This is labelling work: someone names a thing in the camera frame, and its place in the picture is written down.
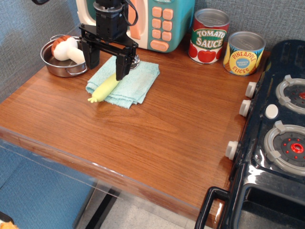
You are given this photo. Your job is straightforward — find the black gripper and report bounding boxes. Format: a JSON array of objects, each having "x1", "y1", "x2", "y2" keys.
[{"x1": 78, "y1": 0, "x2": 138, "y2": 81}]

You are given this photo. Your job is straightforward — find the yellow handled metal spoon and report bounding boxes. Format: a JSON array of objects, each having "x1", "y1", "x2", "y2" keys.
[{"x1": 86, "y1": 56, "x2": 140, "y2": 103}]

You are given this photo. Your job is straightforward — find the light blue folded cloth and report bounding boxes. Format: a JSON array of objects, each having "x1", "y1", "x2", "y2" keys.
[{"x1": 86, "y1": 56, "x2": 160, "y2": 109}]

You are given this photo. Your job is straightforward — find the small steel pot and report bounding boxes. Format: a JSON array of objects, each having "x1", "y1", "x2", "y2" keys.
[{"x1": 40, "y1": 34, "x2": 89, "y2": 77}]

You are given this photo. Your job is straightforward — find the plush mushroom toy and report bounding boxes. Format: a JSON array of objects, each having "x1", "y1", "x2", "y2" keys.
[{"x1": 51, "y1": 35, "x2": 85, "y2": 64}]

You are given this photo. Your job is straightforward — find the teal toy microwave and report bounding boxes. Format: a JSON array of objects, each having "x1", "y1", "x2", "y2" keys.
[{"x1": 75, "y1": 0, "x2": 196, "y2": 53}]

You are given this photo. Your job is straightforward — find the tomato sauce can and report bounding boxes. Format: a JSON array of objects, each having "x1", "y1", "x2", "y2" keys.
[{"x1": 188, "y1": 8, "x2": 230, "y2": 64}]

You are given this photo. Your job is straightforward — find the pineapple slices can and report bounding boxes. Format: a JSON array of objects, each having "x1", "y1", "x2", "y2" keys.
[{"x1": 223, "y1": 31, "x2": 266, "y2": 76}]

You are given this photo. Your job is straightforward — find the metal table leg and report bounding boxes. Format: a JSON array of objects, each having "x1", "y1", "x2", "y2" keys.
[{"x1": 72, "y1": 188, "x2": 120, "y2": 229}]

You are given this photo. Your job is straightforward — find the clear acrylic table guard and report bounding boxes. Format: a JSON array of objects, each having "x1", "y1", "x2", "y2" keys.
[{"x1": 0, "y1": 132, "x2": 198, "y2": 229}]

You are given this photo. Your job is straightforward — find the white stove knob middle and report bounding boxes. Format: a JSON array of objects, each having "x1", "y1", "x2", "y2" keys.
[{"x1": 239, "y1": 100, "x2": 251, "y2": 117}]

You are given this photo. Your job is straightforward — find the white stove knob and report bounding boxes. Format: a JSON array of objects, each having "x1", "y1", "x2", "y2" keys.
[
  {"x1": 245, "y1": 82, "x2": 257, "y2": 98},
  {"x1": 239, "y1": 100, "x2": 251, "y2": 117},
  {"x1": 225, "y1": 141, "x2": 239, "y2": 160}
]

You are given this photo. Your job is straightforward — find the white stove knob top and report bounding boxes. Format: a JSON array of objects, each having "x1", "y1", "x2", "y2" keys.
[{"x1": 245, "y1": 82, "x2": 257, "y2": 98}]

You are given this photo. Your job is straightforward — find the white stove knob bottom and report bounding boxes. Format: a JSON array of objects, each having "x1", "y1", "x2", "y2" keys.
[{"x1": 225, "y1": 141, "x2": 239, "y2": 160}]

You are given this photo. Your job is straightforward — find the orange plush object corner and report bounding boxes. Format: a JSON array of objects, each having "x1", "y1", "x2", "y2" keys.
[{"x1": 0, "y1": 222, "x2": 19, "y2": 229}]

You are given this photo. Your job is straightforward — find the black toy stove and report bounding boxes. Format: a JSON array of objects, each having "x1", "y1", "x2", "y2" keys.
[{"x1": 195, "y1": 40, "x2": 305, "y2": 229}]

